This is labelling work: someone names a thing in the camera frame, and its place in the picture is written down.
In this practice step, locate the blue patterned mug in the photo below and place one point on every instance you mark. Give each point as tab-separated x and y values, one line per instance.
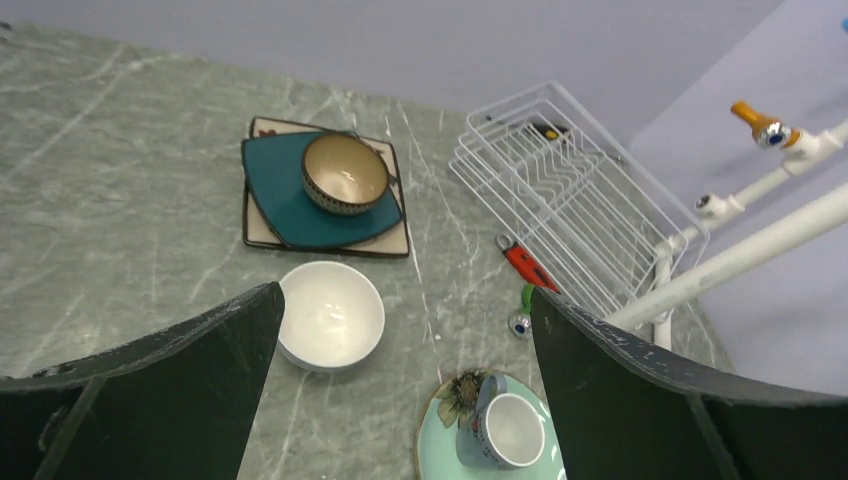
504	431

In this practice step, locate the cream square plate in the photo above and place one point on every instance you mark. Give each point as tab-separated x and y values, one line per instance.
393	243

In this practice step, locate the white ceramic bowl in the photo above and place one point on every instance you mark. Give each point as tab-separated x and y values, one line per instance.
334	316

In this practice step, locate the beige patterned bowl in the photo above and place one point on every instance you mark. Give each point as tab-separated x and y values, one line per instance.
342	174

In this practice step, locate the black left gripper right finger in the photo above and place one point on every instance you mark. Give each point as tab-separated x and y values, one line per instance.
624	408

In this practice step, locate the red handled wrench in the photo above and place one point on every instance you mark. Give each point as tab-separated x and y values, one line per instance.
524	263

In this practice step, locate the green faucet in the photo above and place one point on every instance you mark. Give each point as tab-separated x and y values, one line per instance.
520	321

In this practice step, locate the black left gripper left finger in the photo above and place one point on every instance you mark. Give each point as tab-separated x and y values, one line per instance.
176	404

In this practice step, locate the white wire dish rack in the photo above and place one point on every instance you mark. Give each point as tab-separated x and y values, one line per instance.
604	228

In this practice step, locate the white pvc pipe frame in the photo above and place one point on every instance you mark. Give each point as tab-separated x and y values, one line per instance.
814	219

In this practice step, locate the yellow black tool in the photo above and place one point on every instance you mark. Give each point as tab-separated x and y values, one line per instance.
551	133

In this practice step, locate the mint green flower plate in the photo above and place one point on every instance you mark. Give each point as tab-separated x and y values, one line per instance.
436	456

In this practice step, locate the orange faucet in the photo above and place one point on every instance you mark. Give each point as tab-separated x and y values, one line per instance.
767	131

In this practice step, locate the teal square plate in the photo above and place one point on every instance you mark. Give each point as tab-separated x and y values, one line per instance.
273	171

